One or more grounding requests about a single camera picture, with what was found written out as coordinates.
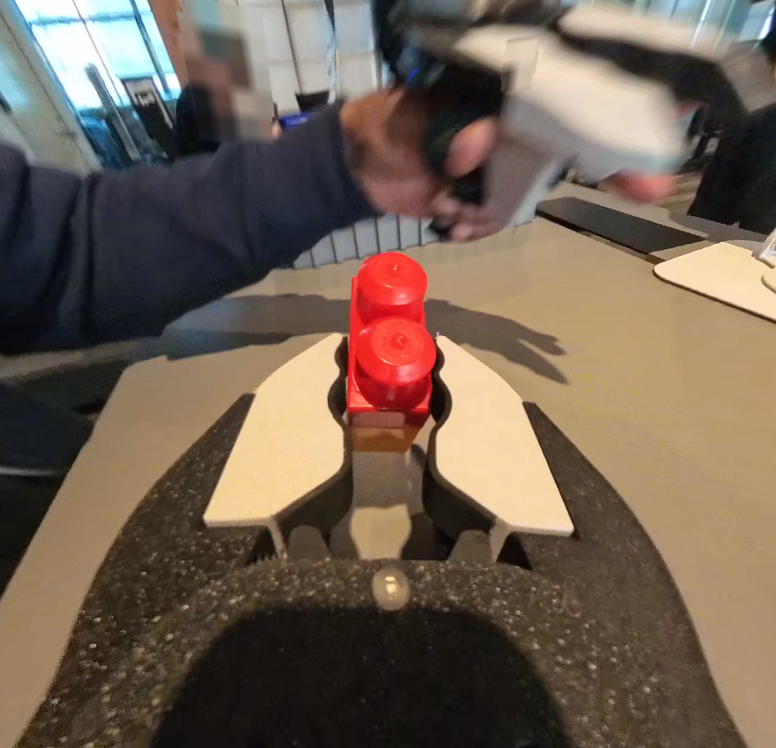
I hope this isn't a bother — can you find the grey plastic bin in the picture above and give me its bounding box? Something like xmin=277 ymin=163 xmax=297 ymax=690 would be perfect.
xmin=293 ymin=214 xmax=446 ymax=270

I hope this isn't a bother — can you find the large window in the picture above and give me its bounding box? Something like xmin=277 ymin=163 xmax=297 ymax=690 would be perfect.
xmin=0 ymin=0 xmax=189 ymax=167

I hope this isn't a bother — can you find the red mega block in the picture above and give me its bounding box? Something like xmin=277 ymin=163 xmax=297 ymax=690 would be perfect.
xmin=347 ymin=252 xmax=437 ymax=429

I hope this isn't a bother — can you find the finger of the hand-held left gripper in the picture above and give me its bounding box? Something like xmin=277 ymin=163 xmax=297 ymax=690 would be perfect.
xmin=558 ymin=5 xmax=776 ymax=112
xmin=502 ymin=35 xmax=692 ymax=179

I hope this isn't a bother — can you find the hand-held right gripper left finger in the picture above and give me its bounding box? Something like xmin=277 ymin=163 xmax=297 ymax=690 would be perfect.
xmin=203 ymin=333 xmax=354 ymax=528

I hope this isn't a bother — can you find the person's left hand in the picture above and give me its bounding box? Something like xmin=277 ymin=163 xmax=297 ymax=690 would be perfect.
xmin=339 ymin=90 xmax=510 ymax=242

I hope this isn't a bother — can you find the black standing sign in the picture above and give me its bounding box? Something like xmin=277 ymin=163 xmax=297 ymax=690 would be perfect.
xmin=121 ymin=76 xmax=177 ymax=154

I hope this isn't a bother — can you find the person's left forearm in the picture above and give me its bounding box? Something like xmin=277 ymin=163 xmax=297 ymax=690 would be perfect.
xmin=0 ymin=102 xmax=380 ymax=356

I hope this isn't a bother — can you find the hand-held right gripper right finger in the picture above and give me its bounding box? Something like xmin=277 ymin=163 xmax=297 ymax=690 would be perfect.
xmin=427 ymin=334 xmax=575 ymax=537

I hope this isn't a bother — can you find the person's dark clothing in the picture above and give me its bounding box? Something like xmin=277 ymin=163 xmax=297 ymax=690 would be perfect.
xmin=0 ymin=390 xmax=92 ymax=579

